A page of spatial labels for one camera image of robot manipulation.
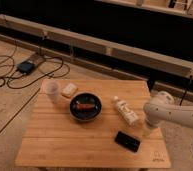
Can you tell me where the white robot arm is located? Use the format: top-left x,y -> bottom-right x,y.
143,91 -> 193,137

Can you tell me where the white plastic bottle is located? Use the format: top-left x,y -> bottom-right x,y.
112,96 -> 139,126

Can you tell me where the black round bowl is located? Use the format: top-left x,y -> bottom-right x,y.
70,93 -> 102,122

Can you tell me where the red sausage in bowl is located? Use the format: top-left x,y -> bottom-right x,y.
76,101 -> 95,111

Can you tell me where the wooden slatted table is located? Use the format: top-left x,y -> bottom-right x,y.
15,80 -> 171,168

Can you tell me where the beige sponge block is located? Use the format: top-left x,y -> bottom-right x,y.
61,83 -> 78,98

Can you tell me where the blue power adapter box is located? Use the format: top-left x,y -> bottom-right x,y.
17,61 -> 35,74

